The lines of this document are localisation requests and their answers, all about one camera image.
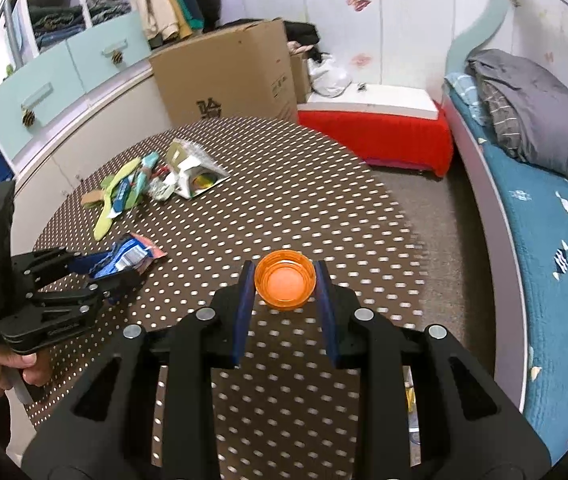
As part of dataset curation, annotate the blue white snack wrapper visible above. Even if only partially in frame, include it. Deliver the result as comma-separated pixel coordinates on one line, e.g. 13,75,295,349
69,233,167,280

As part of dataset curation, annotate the green artificial leaf sprig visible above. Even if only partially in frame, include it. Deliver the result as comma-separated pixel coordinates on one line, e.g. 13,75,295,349
81,157,140,242

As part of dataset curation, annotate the orange plastic bottle cap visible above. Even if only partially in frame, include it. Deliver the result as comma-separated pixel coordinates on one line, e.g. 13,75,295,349
253,249,316,311

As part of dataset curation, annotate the teal toothpaste tube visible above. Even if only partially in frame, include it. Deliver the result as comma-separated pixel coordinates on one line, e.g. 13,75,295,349
111,152,159,216

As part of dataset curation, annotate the person's left hand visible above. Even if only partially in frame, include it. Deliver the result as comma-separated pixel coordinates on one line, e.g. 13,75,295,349
0,346,52,397

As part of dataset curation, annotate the brown polka dot tablecloth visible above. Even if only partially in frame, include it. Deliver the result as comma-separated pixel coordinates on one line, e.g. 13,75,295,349
28,118,427,479

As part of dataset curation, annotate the white carton with foil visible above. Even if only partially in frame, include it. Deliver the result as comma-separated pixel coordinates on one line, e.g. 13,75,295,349
165,139,229,200

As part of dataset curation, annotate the teal drawer cabinet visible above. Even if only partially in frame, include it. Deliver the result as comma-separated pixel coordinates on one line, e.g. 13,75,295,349
0,12,150,160

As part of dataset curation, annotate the blue patterned mattress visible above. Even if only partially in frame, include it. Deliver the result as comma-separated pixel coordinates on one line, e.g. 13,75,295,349
444,90,568,460

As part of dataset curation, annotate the large cardboard box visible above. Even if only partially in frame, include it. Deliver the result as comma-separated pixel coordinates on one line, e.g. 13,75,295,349
149,20,298,126

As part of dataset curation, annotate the white cubby shelf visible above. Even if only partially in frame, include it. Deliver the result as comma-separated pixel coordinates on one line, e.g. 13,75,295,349
10,0,133,64

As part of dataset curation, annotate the red bench with white top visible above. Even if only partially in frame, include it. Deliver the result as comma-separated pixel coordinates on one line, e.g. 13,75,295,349
298,84,454,178

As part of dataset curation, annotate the white plastic bag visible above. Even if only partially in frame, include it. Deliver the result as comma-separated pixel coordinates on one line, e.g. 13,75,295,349
308,53,352,99

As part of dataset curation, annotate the grey folded blanket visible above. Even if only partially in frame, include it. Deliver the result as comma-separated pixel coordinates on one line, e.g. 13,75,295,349
467,49,568,178

